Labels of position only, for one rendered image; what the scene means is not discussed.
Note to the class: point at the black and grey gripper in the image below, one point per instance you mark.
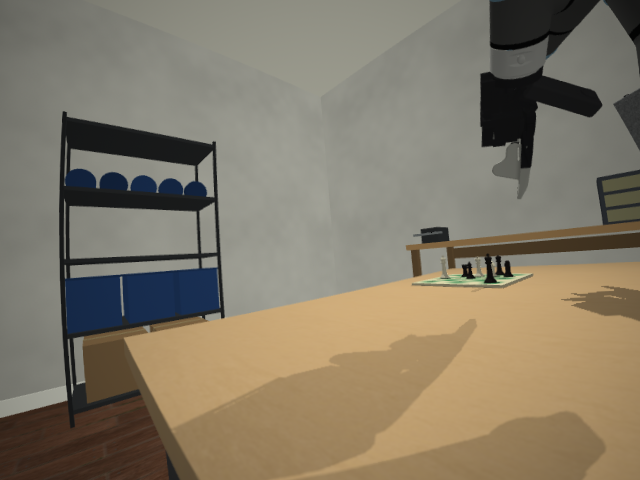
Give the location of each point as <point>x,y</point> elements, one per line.
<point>508,117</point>

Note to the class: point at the green and cream chessboard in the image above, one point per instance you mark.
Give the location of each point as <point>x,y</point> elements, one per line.
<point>456,280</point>

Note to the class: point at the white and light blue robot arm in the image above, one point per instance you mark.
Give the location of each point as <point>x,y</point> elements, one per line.
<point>516,24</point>

